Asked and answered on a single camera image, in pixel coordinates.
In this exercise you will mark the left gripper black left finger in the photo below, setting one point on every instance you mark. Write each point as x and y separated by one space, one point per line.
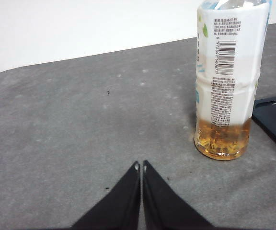
118 210

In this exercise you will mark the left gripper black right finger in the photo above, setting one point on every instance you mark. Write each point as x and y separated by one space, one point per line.
162 210

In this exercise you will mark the pale tea bottle white label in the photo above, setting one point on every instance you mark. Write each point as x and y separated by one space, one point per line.
224 72

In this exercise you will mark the dark blue tray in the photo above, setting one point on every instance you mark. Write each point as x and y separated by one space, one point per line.
274 119

